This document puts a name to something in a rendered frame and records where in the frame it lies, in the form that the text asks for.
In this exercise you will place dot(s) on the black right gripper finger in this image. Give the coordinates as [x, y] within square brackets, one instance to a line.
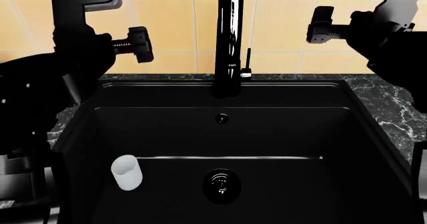
[321, 25]

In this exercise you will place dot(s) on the black chrome faucet lever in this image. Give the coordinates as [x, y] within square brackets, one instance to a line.
[247, 65]

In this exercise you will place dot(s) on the round black overflow hole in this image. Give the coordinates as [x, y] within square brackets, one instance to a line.
[222, 118]

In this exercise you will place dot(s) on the white plastic cup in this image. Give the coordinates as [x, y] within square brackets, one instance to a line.
[126, 172]

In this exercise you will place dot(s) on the black kitchen sink basin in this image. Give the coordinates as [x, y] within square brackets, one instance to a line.
[233, 144]

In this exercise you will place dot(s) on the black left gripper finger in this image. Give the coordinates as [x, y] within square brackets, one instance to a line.
[141, 44]

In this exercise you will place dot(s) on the grey right gripper camera mount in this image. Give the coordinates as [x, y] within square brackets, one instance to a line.
[402, 1]

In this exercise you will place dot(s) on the round black sink drain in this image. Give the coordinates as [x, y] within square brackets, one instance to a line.
[221, 186]

